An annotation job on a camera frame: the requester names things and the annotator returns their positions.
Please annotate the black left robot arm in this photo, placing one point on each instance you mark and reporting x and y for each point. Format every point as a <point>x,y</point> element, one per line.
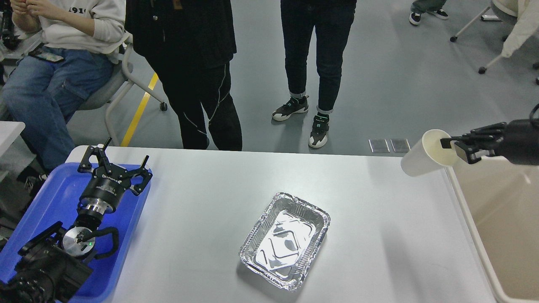
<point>73,240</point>

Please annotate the seated person in jeans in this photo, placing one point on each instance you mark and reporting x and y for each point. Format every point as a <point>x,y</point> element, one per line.
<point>45,93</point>

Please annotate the aluminium foil tray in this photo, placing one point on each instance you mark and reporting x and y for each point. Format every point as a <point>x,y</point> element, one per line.
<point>285,240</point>

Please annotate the white chair at right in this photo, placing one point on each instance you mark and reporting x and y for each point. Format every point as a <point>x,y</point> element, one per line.
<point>520,22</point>

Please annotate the metal floor socket plates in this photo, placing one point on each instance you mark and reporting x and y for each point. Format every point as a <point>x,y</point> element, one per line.
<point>393,145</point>

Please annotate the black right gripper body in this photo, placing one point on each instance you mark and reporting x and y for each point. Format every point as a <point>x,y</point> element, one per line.
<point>520,143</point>

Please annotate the person in grey-green trousers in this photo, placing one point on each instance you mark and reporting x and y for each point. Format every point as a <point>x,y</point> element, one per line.
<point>433,7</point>

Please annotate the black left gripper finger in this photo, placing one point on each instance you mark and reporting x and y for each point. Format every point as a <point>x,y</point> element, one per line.
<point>138,188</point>
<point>99,152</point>

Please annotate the white side table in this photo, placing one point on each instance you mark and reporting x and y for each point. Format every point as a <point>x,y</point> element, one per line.
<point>9,132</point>

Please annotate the grey office chair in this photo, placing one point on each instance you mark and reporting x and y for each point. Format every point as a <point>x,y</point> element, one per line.
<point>118,85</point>

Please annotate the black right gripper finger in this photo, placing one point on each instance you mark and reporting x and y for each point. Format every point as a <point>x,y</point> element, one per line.
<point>483,137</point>
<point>471,154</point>

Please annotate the blue plastic tray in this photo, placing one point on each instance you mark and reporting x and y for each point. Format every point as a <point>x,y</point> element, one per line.
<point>57,201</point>

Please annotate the person in black tracksuit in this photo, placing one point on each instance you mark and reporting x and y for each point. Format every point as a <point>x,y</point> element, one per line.
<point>190,44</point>

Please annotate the white paper cup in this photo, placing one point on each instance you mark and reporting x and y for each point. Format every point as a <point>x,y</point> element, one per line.
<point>428,155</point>

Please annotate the beige plastic bin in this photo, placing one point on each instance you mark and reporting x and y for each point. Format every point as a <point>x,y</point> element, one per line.
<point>500,204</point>

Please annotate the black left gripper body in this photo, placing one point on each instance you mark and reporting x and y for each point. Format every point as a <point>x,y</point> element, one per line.
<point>104,192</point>

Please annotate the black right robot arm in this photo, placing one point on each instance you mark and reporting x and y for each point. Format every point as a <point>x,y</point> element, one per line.
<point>535,113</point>

